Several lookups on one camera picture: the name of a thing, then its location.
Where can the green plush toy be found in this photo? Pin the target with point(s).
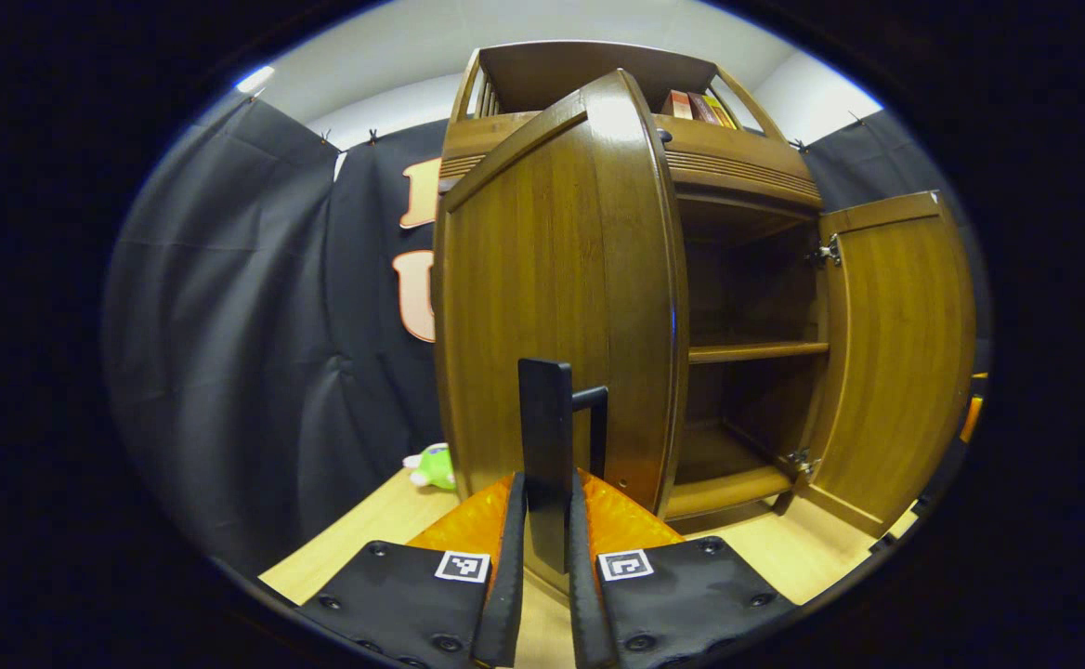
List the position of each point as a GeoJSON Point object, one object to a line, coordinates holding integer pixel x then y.
{"type": "Point", "coordinates": [436, 467]}

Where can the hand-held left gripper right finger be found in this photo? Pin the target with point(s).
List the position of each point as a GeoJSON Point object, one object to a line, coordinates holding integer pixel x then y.
{"type": "Point", "coordinates": [584, 613]}

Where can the wooden inner shelf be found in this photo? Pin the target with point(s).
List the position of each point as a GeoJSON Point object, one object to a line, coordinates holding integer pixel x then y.
{"type": "Point", "coordinates": [756, 352]}

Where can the metal door hinge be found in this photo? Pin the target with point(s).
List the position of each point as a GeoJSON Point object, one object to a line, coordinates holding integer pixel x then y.
{"type": "Point", "coordinates": [801, 461]}
{"type": "Point", "coordinates": [826, 251]}

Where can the small ceiling light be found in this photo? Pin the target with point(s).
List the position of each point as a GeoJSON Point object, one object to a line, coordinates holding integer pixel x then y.
{"type": "Point", "coordinates": [254, 79]}

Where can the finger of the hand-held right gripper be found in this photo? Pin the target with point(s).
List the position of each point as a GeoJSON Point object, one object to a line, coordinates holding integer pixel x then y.
{"type": "Point", "coordinates": [973, 413]}

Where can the dark brown book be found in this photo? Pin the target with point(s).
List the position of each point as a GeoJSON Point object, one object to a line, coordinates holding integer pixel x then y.
{"type": "Point", "coordinates": [703, 110]}

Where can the yellow book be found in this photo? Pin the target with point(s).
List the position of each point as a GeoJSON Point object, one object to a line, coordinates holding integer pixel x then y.
{"type": "Point", "coordinates": [724, 113]}

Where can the black backdrop cloth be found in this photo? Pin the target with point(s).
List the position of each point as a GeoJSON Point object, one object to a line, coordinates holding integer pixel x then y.
{"type": "Point", "coordinates": [227, 325]}

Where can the wooden double-door shoe cabinet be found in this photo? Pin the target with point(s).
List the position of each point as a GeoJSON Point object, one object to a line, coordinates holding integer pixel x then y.
{"type": "Point", "coordinates": [589, 74]}

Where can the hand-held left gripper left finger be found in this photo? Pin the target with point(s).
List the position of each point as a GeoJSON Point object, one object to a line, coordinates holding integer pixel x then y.
{"type": "Point", "coordinates": [505, 613]}

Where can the wooden shoe cabinet door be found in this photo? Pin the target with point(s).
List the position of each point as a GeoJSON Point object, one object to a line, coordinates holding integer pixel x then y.
{"type": "Point", "coordinates": [895, 353]}
{"type": "Point", "coordinates": [542, 279]}

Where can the red-brown book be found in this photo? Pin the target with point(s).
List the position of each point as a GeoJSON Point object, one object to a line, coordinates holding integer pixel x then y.
{"type": "Point", "coordinates": [677, 105]}

